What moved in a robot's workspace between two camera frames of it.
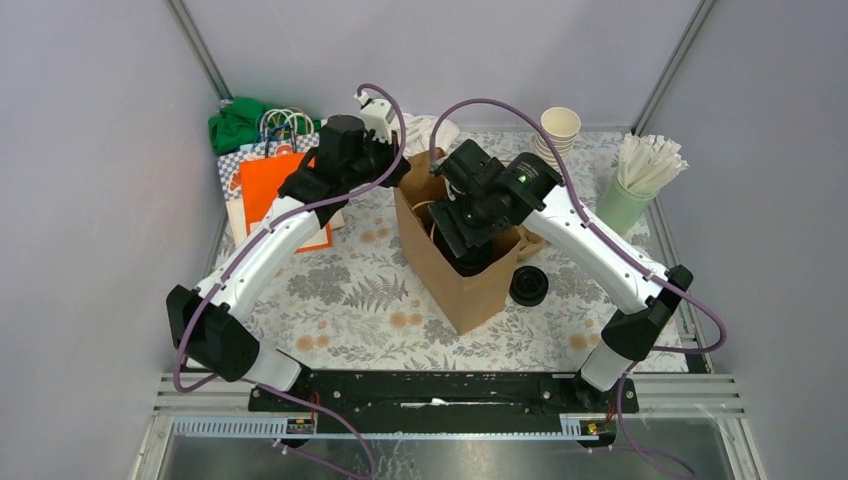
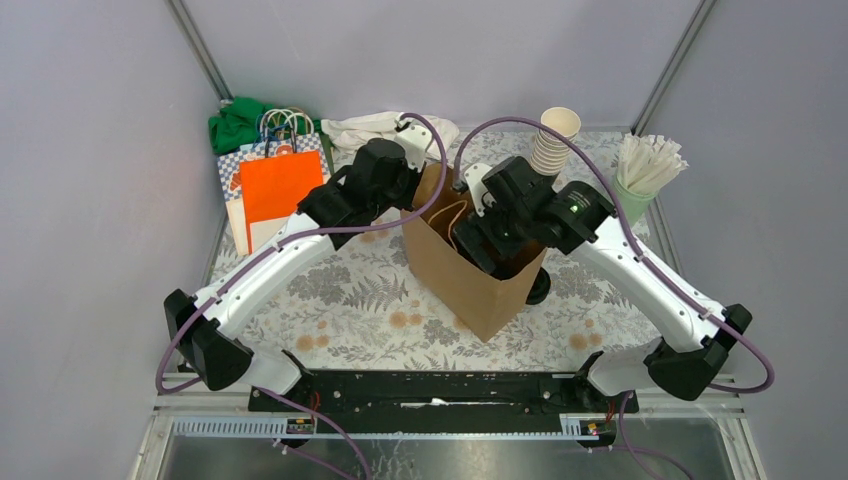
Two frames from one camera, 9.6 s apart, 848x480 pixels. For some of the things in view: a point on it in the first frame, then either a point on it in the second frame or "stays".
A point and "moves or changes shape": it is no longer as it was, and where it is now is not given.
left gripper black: x=387 y=149 to x=413 y=175
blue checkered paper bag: x=230 y=177 stays
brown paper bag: x=464 y=300 moves or changes shape
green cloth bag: x=243 y=121 stays
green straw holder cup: x=622 y=209 stays
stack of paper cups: x=561 y=126 stays
